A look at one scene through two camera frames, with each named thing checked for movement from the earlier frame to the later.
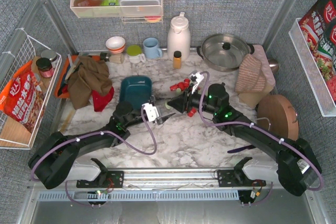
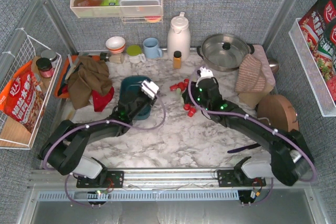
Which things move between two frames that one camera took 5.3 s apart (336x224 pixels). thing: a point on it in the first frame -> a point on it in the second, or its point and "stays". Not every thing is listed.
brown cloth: x=93 y=75 stays
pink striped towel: x=249 y=77 stays
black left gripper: x=158 y=119 -> x=143 y=99
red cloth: x=100 y=100 stays
